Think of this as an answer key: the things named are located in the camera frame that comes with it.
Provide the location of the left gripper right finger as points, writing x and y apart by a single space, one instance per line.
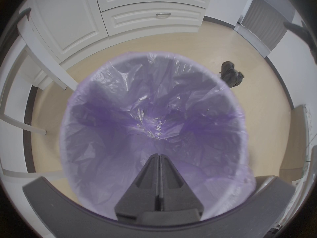
175 190

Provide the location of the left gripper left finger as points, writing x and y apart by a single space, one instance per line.
146 182

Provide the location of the purple plastic bag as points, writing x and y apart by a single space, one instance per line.
153 103

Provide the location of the black plastic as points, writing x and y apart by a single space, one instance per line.
230 74

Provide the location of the white trash bin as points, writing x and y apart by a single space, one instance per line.
64 132

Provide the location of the white chair with grey seat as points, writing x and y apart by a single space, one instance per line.
47 61

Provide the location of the white wardrobe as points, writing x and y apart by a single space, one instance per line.
74 21

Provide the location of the grey curtain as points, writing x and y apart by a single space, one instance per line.
265 26

